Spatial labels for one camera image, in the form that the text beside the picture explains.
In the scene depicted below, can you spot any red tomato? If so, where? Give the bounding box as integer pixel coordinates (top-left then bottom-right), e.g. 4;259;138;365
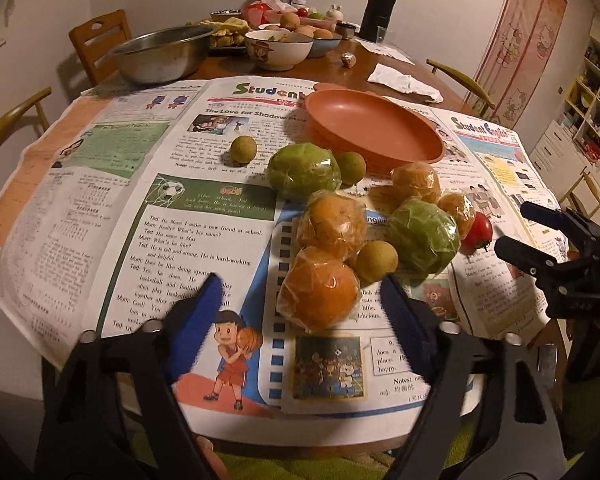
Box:
460;212;493;255

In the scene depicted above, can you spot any small orange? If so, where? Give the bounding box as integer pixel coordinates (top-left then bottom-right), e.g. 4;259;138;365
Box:
437;192;476;240

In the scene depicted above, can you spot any large green fruit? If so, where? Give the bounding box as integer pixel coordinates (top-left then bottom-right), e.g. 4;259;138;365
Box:
265;143;342;203

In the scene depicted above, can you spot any small brown longan front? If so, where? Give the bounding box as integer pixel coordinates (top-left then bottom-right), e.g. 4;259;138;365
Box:
354;240;399;284

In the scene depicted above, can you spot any newspaper sheet right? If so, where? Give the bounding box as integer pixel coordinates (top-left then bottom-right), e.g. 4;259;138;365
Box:
384;96;571;340

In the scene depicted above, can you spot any newspaper sheet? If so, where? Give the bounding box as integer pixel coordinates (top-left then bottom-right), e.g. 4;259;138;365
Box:
0;76;428;444
384;96;571;340

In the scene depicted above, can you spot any white shelving unit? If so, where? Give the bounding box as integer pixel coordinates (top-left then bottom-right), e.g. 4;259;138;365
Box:
530;14;600;200

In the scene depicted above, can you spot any curved wooden chair right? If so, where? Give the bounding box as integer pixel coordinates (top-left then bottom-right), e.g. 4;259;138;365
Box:
426;58;496;118

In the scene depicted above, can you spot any curved wooden chair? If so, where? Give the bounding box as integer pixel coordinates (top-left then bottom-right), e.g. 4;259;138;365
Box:
426;58;496;118
0;87;52;148

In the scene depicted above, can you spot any newspaper sheet left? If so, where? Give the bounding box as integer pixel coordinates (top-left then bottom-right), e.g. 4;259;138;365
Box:
0;76;428;444

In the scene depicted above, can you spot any small brown longan by plate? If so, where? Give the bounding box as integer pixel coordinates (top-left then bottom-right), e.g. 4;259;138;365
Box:
336;152;366;186

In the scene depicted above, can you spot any pink cartoon door curtain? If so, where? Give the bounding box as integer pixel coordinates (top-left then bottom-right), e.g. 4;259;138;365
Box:
475;0;571;129

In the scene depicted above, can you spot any orange plastic plate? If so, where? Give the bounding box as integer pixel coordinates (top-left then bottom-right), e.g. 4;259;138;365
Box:
304;84;444;170

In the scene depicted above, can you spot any crumpled white tissue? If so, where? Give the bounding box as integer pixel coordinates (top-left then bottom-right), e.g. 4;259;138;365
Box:
367;63;444;104

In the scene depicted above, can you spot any white paper sheet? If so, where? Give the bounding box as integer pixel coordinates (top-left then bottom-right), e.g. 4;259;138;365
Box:
354;37;414;65

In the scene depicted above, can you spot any small wrapped candy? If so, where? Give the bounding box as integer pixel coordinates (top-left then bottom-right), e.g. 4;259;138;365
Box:
341;52;356;68

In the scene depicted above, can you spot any stainless steel bowl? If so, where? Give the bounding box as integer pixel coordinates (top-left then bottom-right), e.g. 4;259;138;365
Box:
108;24;216;87

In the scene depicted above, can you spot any black thermos flask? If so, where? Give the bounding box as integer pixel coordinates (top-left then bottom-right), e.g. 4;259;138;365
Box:
358;0;396;42

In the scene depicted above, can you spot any small metal cup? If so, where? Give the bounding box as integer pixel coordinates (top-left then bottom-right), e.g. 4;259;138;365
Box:
335;22;356;40

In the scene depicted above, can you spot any curved wooden chair left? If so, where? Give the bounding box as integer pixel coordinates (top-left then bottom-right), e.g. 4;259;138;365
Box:
0;87;52;148

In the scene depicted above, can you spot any white ceramic food bowl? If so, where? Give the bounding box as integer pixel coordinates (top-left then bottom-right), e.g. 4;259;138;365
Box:
245;29;313;72

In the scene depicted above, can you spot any blue bowl of eggs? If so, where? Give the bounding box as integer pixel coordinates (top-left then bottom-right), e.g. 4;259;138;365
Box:
308;28;342;58

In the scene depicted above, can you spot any plate of fried food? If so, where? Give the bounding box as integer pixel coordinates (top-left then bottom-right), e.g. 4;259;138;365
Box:
194;16;251;56

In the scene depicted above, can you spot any white rabbit figurine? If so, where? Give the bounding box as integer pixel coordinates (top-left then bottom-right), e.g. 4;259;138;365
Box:
325;4;343;22

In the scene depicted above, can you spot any pink fruit tray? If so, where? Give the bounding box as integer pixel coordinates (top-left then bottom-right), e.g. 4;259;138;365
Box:
242;1;337;32

